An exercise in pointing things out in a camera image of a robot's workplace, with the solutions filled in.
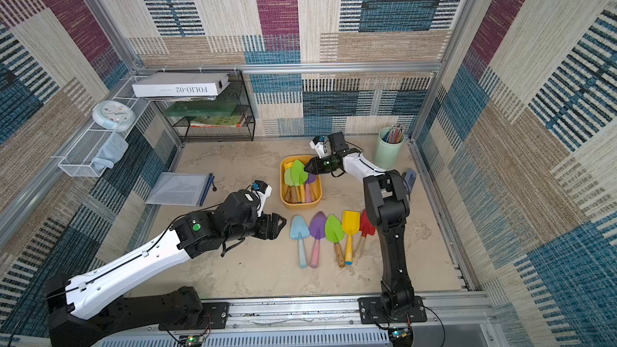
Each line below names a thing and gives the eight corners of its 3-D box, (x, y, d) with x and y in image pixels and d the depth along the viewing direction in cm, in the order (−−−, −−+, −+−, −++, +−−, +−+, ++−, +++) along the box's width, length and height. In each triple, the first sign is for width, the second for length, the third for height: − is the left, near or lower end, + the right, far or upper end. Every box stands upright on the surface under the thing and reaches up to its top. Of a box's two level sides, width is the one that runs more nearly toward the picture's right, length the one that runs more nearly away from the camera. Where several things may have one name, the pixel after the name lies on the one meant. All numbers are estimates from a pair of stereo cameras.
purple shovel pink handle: (309, 267, 84) (309, 266, 82) (309, 214, 97) (309, 211, 95) (328, 267, 84) (328, 266, 82) (325, 214, 97) (326, 211, 95)
